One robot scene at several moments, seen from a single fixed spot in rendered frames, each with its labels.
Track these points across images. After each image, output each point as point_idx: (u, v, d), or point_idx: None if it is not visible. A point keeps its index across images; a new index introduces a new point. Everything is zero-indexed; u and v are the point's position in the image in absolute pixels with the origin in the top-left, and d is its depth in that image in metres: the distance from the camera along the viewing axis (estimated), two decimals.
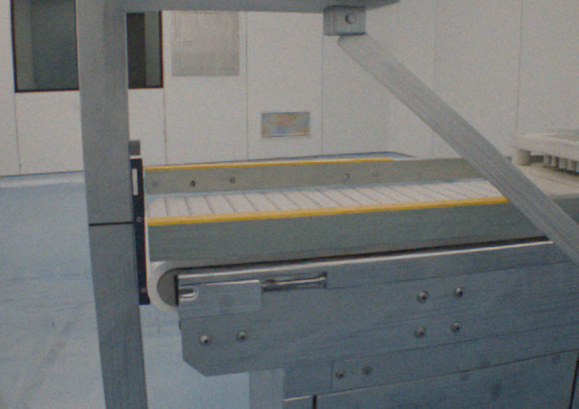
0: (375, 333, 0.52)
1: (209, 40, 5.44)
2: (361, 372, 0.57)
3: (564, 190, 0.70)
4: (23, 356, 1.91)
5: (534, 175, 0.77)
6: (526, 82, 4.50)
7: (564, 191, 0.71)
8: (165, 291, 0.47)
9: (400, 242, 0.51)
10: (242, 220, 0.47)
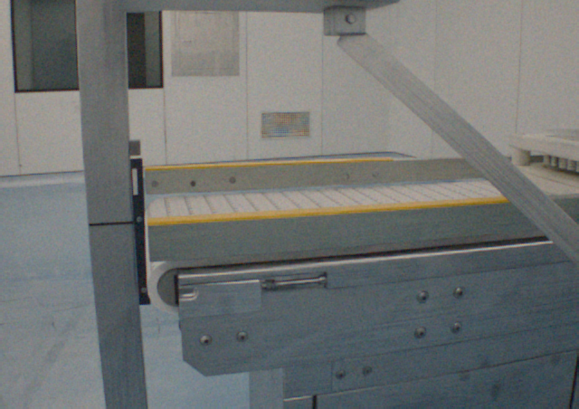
0: (375, 333, 0.52)
1: (209, 40, 5.44)
2: (361, 372, 0.57)
3: (564, 190, 0.70)
4: (23, 356, 1.91)
5: (534, 175, 0.77)
6: (526, 82, 4.50)
7: (564, 191, 0.71)
8: (165, 291, 0.47)
9: (400, 242, 0.51)
10: (242, 220, 0.47)
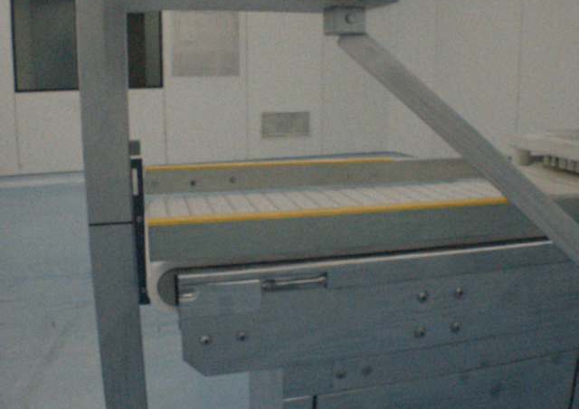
0: (375, 333, 0.52)
1: (209, 40, 5.44)
2: (361, 372, 0.57)
3: (564, 190, 0.70)
4: (23, 356, 1.91)
5: (534, 175, 0.77)
6: (526, 82, 4.50)
7: (564, 191, 0.71)
8: (165, 291, 0.47)
9: (400, 242, 0.51)
10: (242, 220, 0.47)
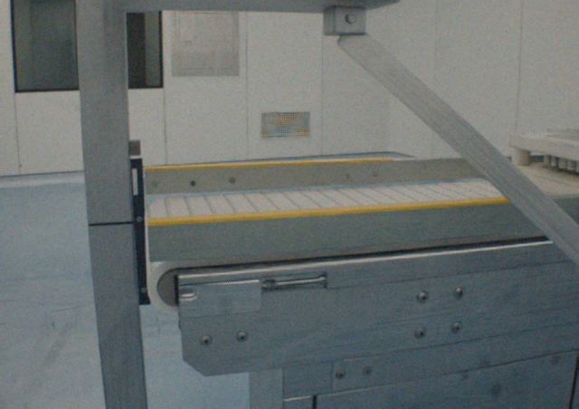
0: (375, 333, 0.52)
1: (209, 40, 5.44)
2: (361, 372, 0.57)
3: (564, 190, 0.70)
4: (23, 356, 1.91)
5: (534, 175, 0.77)
6: (526, 82, 4.50)
7: (564, 191, 0.71)
8: (165, 291, 0.47)
9: (400, 242, 0.51)
10: (242, 220, 0.47)
